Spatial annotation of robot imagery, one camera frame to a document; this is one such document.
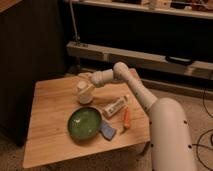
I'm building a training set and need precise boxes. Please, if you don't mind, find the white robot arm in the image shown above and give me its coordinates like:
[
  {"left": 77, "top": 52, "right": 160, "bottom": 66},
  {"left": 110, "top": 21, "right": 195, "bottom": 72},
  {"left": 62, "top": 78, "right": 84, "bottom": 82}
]
[{"left": 89, "top": 62, "right": 198, "bottom": 171}]

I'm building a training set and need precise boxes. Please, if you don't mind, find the green ceramic bowl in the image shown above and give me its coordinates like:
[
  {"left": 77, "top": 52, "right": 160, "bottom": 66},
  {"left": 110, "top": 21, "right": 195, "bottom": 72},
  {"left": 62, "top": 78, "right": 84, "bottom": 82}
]
[{"left": 67, "top": 107, "right": 102, "bottom": 141}]

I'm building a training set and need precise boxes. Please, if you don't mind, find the white paper cup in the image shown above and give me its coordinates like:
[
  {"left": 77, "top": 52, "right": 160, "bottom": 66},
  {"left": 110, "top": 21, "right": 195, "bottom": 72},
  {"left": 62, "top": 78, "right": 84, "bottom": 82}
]
[{"left": 76, "top": 80, "right": 94, "bottom": 105}]

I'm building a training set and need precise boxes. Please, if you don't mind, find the wooden table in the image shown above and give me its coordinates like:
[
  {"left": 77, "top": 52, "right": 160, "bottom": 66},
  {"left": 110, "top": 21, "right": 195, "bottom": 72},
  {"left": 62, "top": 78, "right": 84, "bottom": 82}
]
[{"left": 23, "top": 76, "right": 150, "bottom": 168}]

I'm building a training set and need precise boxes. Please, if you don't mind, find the white tube with cap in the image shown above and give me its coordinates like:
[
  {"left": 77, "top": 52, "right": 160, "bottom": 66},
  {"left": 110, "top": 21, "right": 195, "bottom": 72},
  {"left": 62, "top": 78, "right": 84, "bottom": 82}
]
[{"left": 103, "top": 95, "right": 129, "bottom": 119}]

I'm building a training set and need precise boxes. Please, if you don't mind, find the blue sponge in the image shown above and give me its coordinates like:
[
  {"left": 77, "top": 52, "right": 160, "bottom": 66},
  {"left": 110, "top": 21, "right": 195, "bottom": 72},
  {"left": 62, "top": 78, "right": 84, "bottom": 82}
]
[{"left": 100, "top": 121, "right": 116, "bottom": 141}]

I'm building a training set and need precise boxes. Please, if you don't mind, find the orange carrot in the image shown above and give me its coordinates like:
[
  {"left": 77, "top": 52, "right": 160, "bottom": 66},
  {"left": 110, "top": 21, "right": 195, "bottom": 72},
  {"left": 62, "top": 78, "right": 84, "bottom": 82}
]
[{"left": 123, "top": 107, "right": 131, "bottom": 129}]

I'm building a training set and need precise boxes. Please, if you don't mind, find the metal pole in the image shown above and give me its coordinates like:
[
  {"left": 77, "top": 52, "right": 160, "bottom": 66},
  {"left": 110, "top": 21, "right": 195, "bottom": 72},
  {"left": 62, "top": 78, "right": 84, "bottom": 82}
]
[{"left": 69, "top": 0, "right": 80, "bottom": 45}]

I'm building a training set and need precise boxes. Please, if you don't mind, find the long beige case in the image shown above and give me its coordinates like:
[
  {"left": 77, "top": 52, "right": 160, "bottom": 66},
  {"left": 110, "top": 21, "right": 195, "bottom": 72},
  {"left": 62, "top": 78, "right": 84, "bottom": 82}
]
[{"left": 66, "top": 41, "right": 213, "bottom": 80}]

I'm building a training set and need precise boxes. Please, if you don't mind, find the dark cabinet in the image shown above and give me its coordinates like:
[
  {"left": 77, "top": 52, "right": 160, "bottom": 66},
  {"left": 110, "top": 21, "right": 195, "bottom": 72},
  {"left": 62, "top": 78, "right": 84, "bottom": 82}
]
[{"left": 0, "top": 0, "right": 66, "bottom": 146}]

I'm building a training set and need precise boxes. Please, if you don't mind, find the wooden shelf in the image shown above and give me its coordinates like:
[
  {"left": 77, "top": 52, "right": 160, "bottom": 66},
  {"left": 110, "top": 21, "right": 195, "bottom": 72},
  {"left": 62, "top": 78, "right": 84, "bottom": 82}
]
[{"left": 63, "top": 0, "right": 213, "bottom": 20}]

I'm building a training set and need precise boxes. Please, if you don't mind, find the black case handle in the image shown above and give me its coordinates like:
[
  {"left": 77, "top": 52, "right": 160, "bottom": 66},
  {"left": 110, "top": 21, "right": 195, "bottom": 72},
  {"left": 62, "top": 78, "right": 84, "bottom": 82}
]
[{"left": 165, "top": 56, "right": 195, "bottom": 66}]

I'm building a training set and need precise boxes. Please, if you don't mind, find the black cable on floor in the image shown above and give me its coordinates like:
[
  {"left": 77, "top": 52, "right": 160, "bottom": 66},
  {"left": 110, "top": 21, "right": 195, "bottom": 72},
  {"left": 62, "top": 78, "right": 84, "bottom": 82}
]
[{"left": 192, "top": 79, "right": 213, "bottom": 164}]

